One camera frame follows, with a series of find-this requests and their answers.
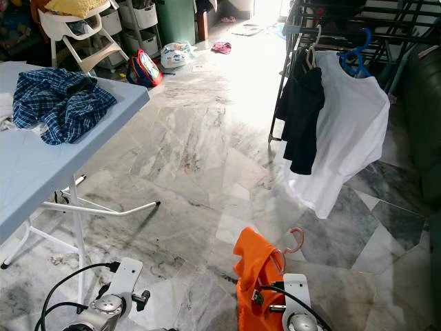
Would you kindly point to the black metal drying rack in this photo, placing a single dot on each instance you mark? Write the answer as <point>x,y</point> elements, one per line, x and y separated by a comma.
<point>300,29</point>

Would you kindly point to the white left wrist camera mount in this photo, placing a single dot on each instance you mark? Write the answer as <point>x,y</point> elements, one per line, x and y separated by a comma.
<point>125,274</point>

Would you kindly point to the dark green cabinet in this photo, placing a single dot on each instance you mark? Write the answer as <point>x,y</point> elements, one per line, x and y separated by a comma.
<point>176,21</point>

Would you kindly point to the orange shirt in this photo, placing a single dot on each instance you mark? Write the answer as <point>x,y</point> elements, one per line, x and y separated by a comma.
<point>251,276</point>

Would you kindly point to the white shirt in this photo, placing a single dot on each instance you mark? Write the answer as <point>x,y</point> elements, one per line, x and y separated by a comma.
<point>355,131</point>

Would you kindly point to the white cloth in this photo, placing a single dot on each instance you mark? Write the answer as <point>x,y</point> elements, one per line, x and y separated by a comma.
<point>7,114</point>

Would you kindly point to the blue plaid shirt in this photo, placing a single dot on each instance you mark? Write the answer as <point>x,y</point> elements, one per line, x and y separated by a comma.
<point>65,103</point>

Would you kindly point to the black shirt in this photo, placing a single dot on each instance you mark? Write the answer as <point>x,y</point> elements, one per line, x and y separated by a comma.
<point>302,117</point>

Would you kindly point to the dark green sofa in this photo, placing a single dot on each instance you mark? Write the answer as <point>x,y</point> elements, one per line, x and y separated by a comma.
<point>426,172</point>

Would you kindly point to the white plastic drawer unit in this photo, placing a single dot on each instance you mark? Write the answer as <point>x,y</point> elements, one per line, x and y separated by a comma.
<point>141,17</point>

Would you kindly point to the red and blue backpack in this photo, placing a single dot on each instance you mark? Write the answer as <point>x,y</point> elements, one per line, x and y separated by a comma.
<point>147,69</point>

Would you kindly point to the beige floor cloth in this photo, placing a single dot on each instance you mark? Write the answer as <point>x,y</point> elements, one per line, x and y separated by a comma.
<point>249,29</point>

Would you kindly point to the blue-grey plastic folding table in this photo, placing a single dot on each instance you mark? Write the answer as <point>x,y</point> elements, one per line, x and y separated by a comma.
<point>41,172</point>

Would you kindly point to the brown wooden post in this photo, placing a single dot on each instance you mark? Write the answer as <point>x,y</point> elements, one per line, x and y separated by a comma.
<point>202,24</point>

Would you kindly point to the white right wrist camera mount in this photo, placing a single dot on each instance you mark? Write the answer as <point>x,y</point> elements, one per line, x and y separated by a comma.
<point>296,288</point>

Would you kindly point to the yellow cushion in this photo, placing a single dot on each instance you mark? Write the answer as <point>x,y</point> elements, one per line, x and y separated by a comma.
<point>76,7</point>

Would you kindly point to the pink card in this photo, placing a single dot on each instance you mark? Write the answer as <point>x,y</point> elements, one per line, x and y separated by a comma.
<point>198,68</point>

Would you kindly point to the blue floor mat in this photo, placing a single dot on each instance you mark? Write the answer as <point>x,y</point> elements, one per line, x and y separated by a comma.
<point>279,31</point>

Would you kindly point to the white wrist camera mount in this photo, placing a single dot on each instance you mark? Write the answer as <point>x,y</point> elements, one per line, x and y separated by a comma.
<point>125,274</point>
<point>296,288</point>

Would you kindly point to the tan sandal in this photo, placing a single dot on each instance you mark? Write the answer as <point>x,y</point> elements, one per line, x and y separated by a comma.
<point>228,19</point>

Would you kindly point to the reddish plastic clothes hanger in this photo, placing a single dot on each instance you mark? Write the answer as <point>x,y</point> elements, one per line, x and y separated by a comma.
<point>301,241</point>

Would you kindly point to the crumpled pink cloth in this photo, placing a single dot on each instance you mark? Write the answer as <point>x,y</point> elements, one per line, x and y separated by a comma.
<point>221,47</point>

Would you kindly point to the pale plastic clothes hanger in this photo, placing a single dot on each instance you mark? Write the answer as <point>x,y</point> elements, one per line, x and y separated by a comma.
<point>315,41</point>

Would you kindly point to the blue plastic clothes hanger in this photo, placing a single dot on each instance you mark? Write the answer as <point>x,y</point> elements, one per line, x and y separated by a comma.
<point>360,55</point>

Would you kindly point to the white metal table leg frame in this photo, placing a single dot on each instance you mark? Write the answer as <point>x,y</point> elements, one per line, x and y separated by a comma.
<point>120,209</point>

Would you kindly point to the white printed plastic bag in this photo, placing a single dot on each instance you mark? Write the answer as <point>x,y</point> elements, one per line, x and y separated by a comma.
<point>177,54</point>

